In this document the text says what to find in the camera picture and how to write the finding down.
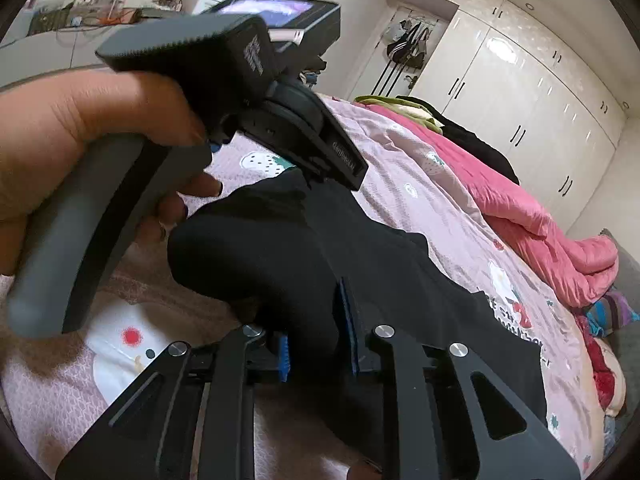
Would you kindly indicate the black garment on bed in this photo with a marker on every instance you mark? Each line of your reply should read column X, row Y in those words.
column 470, row 142

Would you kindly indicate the white wardrobe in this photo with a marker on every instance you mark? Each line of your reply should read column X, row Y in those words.
column 496, row 71

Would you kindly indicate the striped colourful garment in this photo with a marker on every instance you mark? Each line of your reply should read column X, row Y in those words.
column 610, row 313

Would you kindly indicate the black sweater orange cuffs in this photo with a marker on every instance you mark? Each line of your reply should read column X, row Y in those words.
column 275, row 252

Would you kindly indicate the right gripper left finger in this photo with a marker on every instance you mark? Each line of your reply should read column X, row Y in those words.
column 190, row 414

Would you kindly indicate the olive green garment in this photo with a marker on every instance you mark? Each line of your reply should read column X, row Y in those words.
column 413, row 111

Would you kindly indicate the pink strawberry print quilt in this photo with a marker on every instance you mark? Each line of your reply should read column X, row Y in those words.
column 56, row 388

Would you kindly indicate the red garment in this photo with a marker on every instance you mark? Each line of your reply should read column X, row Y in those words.
column 602, row 375

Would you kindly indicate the left hand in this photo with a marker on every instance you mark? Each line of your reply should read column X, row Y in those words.
column 48, row 123

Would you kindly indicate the bright pink comforter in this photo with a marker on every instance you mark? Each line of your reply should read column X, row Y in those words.
column 579, row 271

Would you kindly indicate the hanging bags on door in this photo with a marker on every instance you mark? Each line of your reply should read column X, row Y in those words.
column 407, row 40

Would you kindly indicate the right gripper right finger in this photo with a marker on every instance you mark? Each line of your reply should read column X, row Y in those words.
column 427, row 397

